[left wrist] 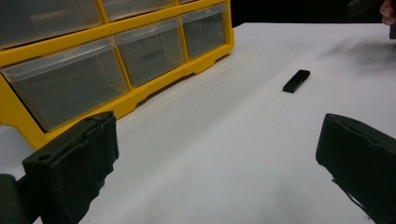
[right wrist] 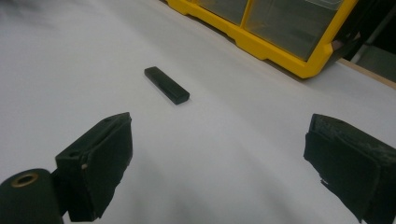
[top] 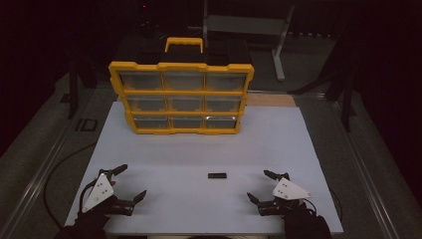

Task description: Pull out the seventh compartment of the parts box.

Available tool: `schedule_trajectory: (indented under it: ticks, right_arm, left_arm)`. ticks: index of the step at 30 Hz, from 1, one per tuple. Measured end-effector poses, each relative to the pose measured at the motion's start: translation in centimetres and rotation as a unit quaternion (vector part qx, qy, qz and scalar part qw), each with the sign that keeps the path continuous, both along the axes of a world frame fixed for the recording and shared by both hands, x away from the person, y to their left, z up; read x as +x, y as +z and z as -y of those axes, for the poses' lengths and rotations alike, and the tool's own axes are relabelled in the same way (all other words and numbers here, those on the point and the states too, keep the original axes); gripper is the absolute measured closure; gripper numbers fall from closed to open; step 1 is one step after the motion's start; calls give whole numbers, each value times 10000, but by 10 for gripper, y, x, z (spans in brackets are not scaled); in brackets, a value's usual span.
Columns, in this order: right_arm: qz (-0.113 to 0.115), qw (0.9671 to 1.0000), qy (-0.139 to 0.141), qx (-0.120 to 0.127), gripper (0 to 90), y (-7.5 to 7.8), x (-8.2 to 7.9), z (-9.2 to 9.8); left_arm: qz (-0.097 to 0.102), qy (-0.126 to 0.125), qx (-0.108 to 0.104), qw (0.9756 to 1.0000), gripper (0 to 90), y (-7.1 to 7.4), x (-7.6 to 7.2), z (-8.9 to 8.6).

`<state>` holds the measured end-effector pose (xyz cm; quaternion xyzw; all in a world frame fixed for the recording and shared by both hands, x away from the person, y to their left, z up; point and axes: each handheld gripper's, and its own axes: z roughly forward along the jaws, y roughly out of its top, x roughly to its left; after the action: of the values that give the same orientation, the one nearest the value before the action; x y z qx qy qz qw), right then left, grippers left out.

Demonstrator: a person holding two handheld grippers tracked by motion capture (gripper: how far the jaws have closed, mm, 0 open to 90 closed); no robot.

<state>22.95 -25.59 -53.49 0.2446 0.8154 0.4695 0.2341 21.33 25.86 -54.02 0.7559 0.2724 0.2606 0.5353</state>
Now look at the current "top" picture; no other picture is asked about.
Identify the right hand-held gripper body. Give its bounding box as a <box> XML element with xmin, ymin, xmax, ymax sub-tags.
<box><xmin>258</xmin><ymin>172</ymin><xmax>314</xmax><ymax>217</ymax></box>

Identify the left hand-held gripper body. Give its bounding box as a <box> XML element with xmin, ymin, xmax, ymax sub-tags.
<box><xmin>81</xmin><ymin>168</ymin><xmax>136</xmax><ymax>217</ymax></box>

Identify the yellow black organizer cabinet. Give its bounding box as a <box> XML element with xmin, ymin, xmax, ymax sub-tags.
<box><xmin>108</xmin><ymin>37</ymin><xmax>255</xmax><ymax>135</ymax></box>

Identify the person's left hand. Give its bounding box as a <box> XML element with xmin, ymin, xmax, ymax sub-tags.
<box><xmin>76</xmin><ymin>207</ymin><xmax>112</xmax><ymax>230</ymax></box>

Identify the person's right hand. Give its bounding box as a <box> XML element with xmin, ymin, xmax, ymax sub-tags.
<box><xmin>283</xmin><ymin>200</ymin><xmax>319</xmax><ymax>227</ymax></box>

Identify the wooden board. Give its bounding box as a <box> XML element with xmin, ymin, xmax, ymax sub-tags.
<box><xmin>247</xmin><ymin>94</ymin><xmax>297</xmax><ymax>108</ymax></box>

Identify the black stand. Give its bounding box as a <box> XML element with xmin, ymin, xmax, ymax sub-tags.
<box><xmin>67</xmin><ymin>61</ymin><xmax>82</xmax><ymax>120</ymax></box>
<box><xmin>288</xmin><ymin>64</ymin><xmax>357</xmax><ymax>133</ymax></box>

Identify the grid of clear drawers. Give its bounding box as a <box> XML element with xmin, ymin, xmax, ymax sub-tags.
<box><xmin>118</xmin><ymin>71</ymin><xmax>248</xmax><ymax>129</ymax></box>

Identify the grey metal stand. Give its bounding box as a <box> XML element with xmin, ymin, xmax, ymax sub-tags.
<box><xmin>201</xmin><ymin>0</ymin><xmax>297</xmax><ymax>83</ymax></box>

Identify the black cable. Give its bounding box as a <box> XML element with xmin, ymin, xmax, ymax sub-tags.
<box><xmin>303</xmin><ymin>187</ymin><xmax>344</xmax><ymax>223</ymax></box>
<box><xmin>43</xmin><ymin>142</ymin><xmax>104</xmax><ymax>231</ymax></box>

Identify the aluminium floor rail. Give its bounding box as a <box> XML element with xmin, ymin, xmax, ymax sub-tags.
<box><xmin>0</xmin><ymin>87</ymin><xmax>112</xmax><ymax>239</ymax></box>
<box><xmin>326</xmin><ymin>99</ymin><xmax>401</xmax><ymax>239</ymax></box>

